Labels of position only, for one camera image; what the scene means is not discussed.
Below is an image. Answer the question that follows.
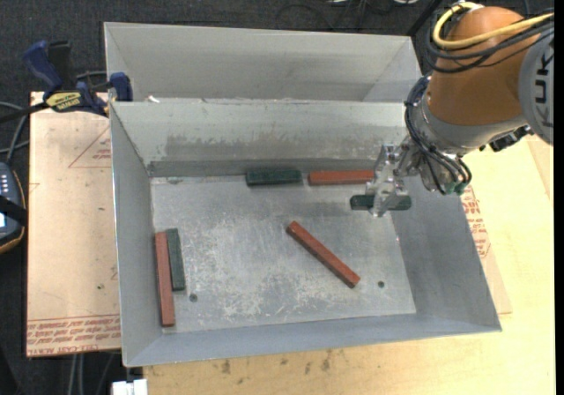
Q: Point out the grey metal bin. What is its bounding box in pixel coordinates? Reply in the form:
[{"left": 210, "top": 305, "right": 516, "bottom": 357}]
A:
[{"left": 103, "top": 21, "right": 503, "bottom": 369}]

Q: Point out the black cylinder on white bracket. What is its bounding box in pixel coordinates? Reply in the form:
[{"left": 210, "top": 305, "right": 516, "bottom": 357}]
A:
[{"left": 487, "top": 127, "right": 532, "bottom": 153}]

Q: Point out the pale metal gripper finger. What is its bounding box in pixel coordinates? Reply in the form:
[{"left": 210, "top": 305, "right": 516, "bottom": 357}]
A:
[
  {"left": 365, "top": 180, "right": 397, "bottom": 201},
  {"left": 371, "top": 190, "right": 412, "bottom": 219}
]

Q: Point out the brown cardboard board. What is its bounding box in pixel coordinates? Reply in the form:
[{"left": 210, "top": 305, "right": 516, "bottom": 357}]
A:
[{"left": 26, "top": 91, "right": 514, "bottom": 359}]

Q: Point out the dark green block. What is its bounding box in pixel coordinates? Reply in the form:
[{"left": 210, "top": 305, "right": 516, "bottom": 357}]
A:
[
  {"left": 349, "top": 194, "right": 412, "bottom": 212},
  {"left": 244, "top": 168, "right": 304, "bottom": 188},
  {"left": 165, "top": 227, "right": 188, "bottom": 293}
]

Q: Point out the red-brown flat block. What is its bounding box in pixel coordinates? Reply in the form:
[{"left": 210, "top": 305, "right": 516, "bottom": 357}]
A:
[
  {"left": 307, "top": 168, "right": 376, "bottom": 187},
  {"left": 153, "top": 231, "right": 177, "bottom": 328},
  {"left": 286, "top": 220, "right": 362, "bottom": 290}
]

